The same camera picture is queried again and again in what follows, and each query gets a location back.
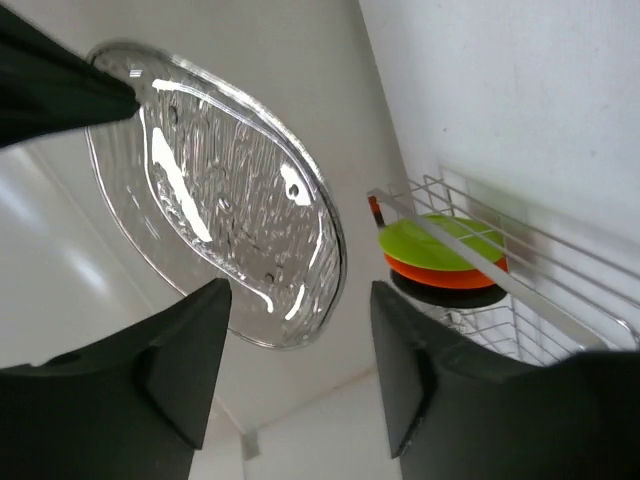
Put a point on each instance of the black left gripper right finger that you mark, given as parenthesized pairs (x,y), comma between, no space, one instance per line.
(457,410)

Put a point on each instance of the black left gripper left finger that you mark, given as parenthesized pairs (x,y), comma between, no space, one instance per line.
(134,405)

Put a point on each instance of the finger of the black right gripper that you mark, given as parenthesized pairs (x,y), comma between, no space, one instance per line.
(46,89)

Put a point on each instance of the black plate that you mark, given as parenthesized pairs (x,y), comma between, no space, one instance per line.
(448,298)

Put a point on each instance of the orange plate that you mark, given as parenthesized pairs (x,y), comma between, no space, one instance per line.
(463,280)

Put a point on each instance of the clear ribbed glass plate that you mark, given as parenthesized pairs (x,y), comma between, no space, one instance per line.
(205,182)

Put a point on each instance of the metal wire dish rack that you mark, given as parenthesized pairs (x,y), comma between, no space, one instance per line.
(569,287)

